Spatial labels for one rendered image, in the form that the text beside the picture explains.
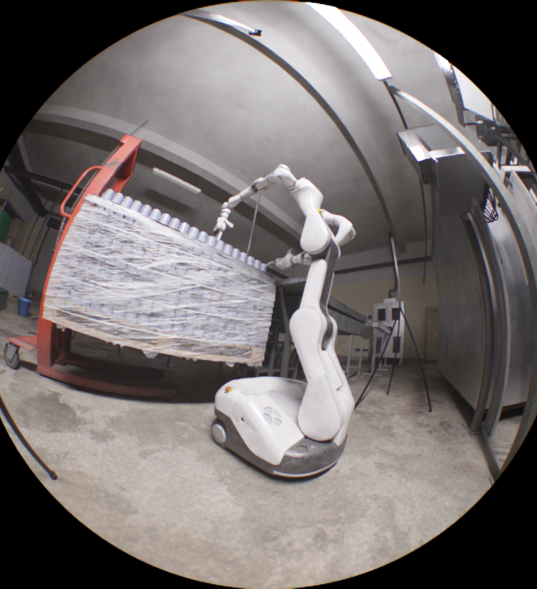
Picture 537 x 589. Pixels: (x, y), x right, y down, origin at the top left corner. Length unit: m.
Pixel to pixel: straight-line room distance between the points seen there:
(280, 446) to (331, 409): 0.23
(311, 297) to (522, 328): 1.61
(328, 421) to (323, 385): 0.15
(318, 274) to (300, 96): 3.88
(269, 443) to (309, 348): 0.41
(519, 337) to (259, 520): 1.73
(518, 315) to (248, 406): 1.80
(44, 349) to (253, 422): 1.38
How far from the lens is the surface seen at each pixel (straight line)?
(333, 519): 0.77
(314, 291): 0.82
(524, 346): 1.74
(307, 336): 0.73
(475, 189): 1.60
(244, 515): 0.73
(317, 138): 4.63
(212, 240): 1.20
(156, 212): 1.15
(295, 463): 0.74
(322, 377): 0.71
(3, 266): 5.32
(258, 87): 4.30
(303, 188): 1.18
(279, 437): 0.72
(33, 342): 1.58
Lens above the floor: 0.62
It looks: 14 degrees up
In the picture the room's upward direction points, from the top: 7 degrees clockwise
